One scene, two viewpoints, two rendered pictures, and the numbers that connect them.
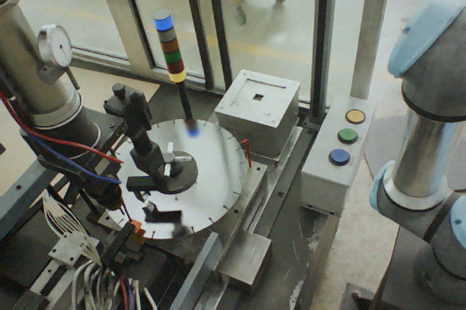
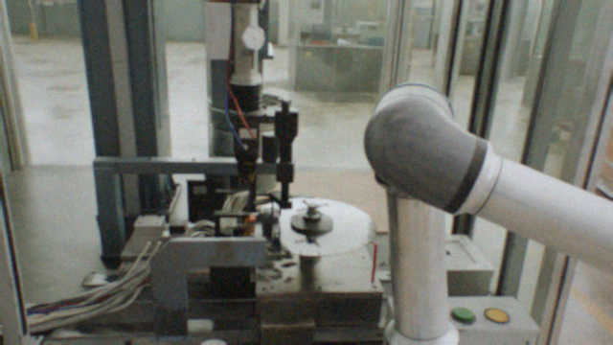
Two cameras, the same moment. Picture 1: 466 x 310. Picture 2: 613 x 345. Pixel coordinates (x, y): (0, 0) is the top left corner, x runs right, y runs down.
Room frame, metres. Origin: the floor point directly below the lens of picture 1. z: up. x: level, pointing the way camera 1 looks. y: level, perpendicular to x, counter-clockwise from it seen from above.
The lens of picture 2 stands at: (-0.17, -0.76, 1.51)
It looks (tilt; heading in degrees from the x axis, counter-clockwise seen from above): 20 degrees down; 51
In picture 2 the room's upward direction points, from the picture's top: 2 degrees clockwise
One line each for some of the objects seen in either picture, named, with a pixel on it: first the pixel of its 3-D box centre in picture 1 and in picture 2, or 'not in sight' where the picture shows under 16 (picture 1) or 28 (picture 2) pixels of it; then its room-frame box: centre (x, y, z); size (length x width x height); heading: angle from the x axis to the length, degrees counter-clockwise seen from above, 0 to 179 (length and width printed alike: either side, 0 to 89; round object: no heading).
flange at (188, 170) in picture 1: (172, 168); (311, 218); (0.57, 0.14, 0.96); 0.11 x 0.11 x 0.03
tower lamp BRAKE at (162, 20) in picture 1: (162, 20); not in sight; (0.88, 0.11, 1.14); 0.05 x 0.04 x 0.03; 57
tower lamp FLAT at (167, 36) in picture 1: (165, 31); not in sight; (0.88, 0.11, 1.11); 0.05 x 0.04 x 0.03; 57
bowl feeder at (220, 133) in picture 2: not in sight; (247, 144); (0.84, 0.88, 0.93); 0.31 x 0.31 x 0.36
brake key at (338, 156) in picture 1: (339, 157); not in sight; (0.58, -0.24, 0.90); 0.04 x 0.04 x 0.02
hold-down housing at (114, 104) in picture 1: (136, 131); (285, 142); (0.50, 0.16, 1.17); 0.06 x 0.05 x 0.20; 138
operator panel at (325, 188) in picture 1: (338, 153); (455, 342); (0.64, -0.27, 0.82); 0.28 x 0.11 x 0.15; 147
